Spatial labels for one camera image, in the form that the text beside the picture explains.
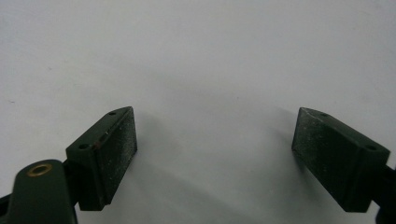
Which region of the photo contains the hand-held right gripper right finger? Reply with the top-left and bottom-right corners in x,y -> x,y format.
290,106 -> 391,214

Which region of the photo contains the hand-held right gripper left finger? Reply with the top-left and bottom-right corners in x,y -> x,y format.
64,105 -> 138,212

